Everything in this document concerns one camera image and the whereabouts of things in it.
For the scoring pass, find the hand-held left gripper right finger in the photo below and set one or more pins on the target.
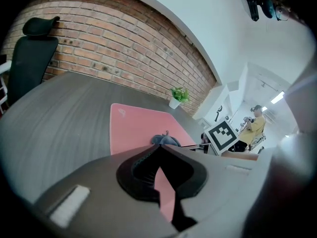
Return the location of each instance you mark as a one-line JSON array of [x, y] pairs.
[[223, 187]]

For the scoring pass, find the pink mouse pad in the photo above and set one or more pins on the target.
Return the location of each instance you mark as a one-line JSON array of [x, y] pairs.
[[138, 125]]

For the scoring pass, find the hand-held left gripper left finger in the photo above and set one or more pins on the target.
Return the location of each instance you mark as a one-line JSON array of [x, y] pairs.
[[94, 197]]

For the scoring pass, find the head-mounted camera rig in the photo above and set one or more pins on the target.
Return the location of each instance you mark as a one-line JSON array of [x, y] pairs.
[[252, 1]]

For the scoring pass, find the green plant in white pot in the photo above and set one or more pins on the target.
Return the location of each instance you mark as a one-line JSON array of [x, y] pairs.
[[178, 97]]

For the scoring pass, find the eyeglasses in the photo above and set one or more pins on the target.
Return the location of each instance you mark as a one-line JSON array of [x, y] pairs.
[[282, 12]]

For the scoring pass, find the grey cloth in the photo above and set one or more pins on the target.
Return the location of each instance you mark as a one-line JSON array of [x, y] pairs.
[[165, 140]]

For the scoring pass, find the black office chair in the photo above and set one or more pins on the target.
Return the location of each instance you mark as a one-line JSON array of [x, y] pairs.
[[29, 58]]

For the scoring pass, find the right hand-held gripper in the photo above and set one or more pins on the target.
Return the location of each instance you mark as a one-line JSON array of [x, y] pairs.
[[221, 137]]

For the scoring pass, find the white panel with black logo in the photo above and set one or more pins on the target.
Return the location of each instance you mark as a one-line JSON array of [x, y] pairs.
[[218, 113]]

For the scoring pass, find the ceiling light panel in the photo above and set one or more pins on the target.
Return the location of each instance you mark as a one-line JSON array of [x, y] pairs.
[[278, 97]]

